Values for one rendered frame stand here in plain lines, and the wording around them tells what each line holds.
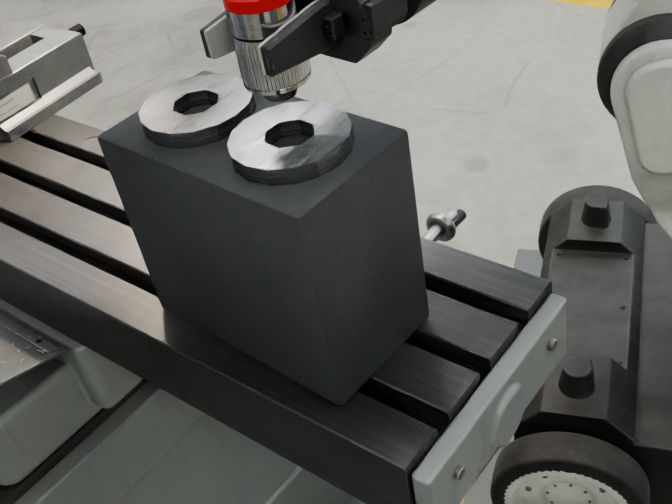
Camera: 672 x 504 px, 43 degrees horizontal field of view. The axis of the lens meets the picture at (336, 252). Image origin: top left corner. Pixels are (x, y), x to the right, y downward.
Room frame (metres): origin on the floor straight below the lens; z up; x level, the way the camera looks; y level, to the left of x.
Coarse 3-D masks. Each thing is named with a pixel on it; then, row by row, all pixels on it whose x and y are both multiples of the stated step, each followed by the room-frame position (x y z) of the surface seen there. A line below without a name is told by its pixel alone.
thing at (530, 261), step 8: (520, 256) 1.24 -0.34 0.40; (528, 256) 1.23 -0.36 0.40; (536, 256) 1.23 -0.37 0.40; (520, 264) 1.21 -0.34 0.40; (528, 264) 1.21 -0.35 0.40; (536, 264) 1.21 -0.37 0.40; (528, 272) 1.19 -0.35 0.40; (536, 272) 1.18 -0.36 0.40; (512, 440) 0.82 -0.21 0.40; (496, 456) 0.80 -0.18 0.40; (488, 464) 0.79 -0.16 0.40; (488, 472) 0.77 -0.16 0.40; (480, 480) 0.76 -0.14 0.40; (488, 480) 0.76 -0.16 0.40; (472, 488) 0.75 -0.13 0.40; (480, 488) 0.75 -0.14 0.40; (488, 488) 0.75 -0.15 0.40; (464, 496) 0.74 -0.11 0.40; (472, 496) 0.74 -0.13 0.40; (480, 496) 0.74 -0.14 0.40; (488, 496) 0.73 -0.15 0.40
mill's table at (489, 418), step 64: (64, 128) 0.99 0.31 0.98; (0, 192) 0.87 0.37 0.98; (64, 192) 0.86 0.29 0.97; (0, 256) 0.74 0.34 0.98; (64, 256) 0.72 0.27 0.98; (128, 256) 0.70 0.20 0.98; (448, 256) 0.60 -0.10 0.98; (64, 320) 0.68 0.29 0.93; (128, 320) 0.60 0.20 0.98; (448, 320) 0.52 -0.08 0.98; (512, 320) 0.53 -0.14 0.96; (192, 384) 0.54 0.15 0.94; (256, 384) 0.49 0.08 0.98; (384, 384) 0.46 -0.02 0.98; (448, 384) 0.45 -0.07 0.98; (512, 384) 0.46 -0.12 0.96; (320, 448) 0.44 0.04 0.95; (384, 448) 0.40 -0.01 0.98; (448, 448) 0.40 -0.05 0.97
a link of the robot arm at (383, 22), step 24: (312, 0) 0.54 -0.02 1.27; (336, 0) 0.52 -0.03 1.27; (360, 0) 0.51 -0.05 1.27; (384, 0) 0.52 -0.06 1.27; (408, 0) 0.58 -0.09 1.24; (432, 0) 0.59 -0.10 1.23; (360, 24) 0.51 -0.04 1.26; (384, 24) 0.52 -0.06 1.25; (336, 48) 0.53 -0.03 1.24; (360, 48) 0.51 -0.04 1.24
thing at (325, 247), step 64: (128, 128) 0.61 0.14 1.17; (192, 128) 0.56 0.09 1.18; (256, 128) 0.55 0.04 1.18; (320, 128) 0.53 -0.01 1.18; (384, 128) 0.53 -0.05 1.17; (128, 192) 0.59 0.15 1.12; (192, 192) 0.53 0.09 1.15; (256, 192) 0.48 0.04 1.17; (320, 192) 0.47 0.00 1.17; (384, 192) 0.50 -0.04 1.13; (192, 256) 0.55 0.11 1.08; (256, 256) 0.49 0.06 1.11; (320, 256) 0.45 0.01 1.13; (384, 256) 0.50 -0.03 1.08; (192, 320) 0.57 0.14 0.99; (256, 320) 0.50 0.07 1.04; (320, 320) 0.45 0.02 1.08; (384, 320) 0.49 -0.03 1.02; (320, 384) 0.46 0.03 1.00
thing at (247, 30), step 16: (240, 16) 0.51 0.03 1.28; (256, 16) 0.51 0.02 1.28; (272, 16) 0.51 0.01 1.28; (288, 16) 0.51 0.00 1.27; (240, 32) 0.51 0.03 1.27; (256, 32) 0.51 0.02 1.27; (272, 32) 0.51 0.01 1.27; (240, 48) 0.52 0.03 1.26; (256, 48) 0.51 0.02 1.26; (240, 64) 0.52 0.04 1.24; (256, 64) 0.51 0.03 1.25; (304, 64) 0.52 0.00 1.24; (256, 80) 0.51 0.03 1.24; (272, 80) 0.51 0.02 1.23; (288, 80) 0.51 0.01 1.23; (304, 80) 0.51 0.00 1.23
